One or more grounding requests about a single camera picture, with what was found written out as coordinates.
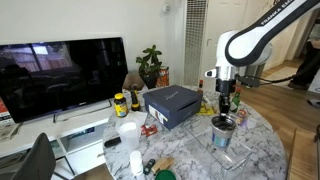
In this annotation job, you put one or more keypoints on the dark bottle with yellow label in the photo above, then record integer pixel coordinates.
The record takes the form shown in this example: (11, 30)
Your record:
(135, 100)

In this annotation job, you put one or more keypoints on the small white pill bottle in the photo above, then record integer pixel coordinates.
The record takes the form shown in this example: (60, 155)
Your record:
(136, 163)

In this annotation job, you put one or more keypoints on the clear acrylic tray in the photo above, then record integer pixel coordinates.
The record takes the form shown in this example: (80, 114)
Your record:
(213, 156)

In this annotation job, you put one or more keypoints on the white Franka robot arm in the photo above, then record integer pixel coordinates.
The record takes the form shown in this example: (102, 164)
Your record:
(246, 46)

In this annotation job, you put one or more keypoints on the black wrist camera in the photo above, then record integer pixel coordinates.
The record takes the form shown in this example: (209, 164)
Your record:
(248, 81)

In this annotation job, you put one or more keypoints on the person in dark trousers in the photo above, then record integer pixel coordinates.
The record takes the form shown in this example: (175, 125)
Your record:
(305, 71)

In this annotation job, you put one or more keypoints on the white cup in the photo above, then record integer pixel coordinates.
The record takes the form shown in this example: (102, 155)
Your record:
(129, 133)

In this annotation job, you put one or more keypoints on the green bottle red cap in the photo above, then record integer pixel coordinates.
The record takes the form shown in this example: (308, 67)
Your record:
(235, 103)

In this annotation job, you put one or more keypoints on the white television stand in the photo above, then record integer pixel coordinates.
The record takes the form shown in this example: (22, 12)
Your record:
(40, 133)

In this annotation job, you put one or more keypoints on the black flat screen television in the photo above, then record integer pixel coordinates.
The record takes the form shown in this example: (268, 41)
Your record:
(60, 76)

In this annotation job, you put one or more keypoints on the orange game box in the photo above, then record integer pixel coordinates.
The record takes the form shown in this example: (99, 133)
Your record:
(163, 77)

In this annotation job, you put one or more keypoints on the red printed paper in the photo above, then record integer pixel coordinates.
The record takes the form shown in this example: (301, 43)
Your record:
(3, 111)

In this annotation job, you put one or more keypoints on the yellow lid vitamin bottle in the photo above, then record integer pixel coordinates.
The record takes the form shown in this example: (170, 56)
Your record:
(120, 106)

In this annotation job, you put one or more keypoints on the purple and red snack jar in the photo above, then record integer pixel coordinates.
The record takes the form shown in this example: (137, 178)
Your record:
(241, 116)

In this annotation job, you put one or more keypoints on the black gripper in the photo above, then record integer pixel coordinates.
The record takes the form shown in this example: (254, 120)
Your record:
(225, 86)

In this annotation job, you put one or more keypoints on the navy blue cardboard box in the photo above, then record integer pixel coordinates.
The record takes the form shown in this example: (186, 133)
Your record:
(173, 103)

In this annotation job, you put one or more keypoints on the hot sauce bottle red cap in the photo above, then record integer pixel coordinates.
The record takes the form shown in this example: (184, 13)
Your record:
(200, 88)

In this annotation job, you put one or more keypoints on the small dark toy car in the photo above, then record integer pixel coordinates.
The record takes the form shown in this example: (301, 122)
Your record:
(149, 166)

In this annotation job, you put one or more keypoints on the black chair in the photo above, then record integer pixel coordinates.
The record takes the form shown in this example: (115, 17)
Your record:
(36, 160)

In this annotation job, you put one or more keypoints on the black remote control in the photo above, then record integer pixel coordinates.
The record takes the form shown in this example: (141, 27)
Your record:
(112, 142)

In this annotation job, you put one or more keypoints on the brown paper bag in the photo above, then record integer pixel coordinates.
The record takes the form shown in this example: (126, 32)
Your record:
(132, 81)

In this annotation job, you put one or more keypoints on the wooden bench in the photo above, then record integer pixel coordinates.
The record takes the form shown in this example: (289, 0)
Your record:
(303, 156)

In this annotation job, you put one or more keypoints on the wooden block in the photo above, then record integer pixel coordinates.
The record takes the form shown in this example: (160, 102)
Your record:
(163, 164)

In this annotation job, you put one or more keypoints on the red snack packet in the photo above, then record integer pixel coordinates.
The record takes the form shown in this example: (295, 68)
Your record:
(148, 130)

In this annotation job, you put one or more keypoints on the yellow packet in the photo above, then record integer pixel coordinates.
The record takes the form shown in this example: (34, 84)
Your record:
(204, 110)

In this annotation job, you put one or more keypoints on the white wall heater grille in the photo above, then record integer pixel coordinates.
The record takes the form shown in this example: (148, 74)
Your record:
(195, 40)

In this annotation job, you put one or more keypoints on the white wall thermostat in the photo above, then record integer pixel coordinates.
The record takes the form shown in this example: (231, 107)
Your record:
(166, 8)

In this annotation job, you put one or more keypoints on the green potted plant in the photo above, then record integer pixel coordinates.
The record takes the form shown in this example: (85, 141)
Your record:
(149, 66)

